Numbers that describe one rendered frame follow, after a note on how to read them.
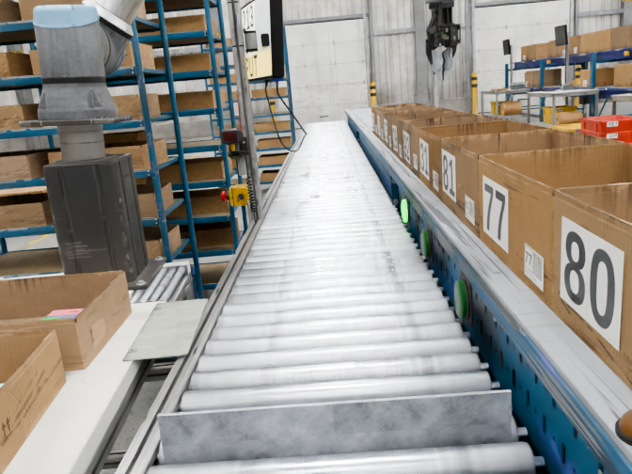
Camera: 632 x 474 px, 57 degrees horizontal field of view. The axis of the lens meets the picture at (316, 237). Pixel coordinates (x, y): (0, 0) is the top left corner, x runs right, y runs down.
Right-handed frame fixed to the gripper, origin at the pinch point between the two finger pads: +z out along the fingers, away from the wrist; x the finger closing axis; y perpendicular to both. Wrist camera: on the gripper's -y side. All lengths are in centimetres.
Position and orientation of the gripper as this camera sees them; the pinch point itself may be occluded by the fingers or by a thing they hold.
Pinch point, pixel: (441, 76)
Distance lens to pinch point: 183.8
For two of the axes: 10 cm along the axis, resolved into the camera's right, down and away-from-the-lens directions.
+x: 9.9, -1.2, 0.9
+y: 1.2, 2.5, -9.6
